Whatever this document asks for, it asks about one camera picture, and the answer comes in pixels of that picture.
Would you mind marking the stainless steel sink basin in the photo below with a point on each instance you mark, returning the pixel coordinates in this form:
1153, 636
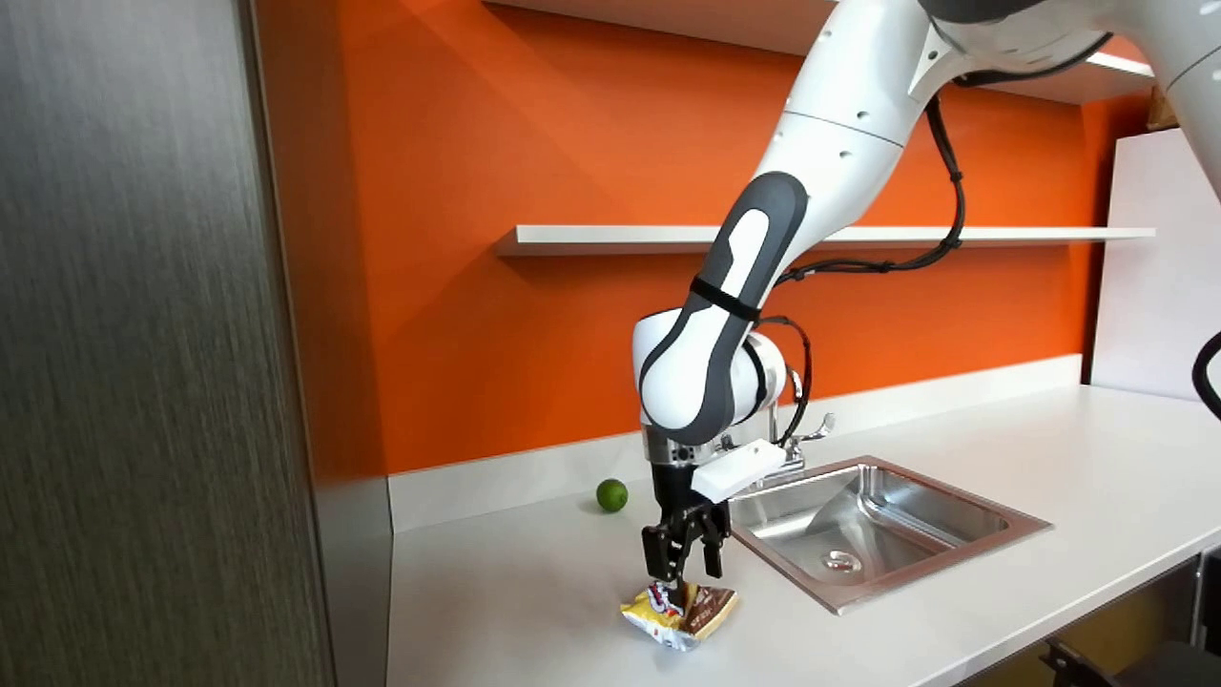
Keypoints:
879, 526

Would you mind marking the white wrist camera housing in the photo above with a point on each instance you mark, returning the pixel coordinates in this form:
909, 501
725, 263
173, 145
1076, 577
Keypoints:
740, 465

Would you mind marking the colourful snack packet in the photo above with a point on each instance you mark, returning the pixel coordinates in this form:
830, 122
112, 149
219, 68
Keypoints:
690, 617

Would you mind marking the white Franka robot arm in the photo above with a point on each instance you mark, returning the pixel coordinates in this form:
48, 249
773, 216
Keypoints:
841, 114

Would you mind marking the long white wall shelf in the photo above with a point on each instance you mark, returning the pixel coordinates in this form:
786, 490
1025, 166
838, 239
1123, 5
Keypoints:
612, 239

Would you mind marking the dark wood cabinet panel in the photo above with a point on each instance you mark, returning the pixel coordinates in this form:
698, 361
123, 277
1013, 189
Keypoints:
140, 355

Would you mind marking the green lime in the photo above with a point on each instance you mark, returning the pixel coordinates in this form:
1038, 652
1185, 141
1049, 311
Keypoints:
612, 496

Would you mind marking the white counter backsplash strip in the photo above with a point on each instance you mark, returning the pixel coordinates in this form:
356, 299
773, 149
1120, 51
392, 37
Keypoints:
510, 490

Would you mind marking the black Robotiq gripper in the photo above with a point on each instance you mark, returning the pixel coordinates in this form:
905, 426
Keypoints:
671, 496

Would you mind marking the white board panel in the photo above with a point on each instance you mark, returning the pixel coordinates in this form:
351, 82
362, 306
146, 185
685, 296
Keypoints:
1165, 267

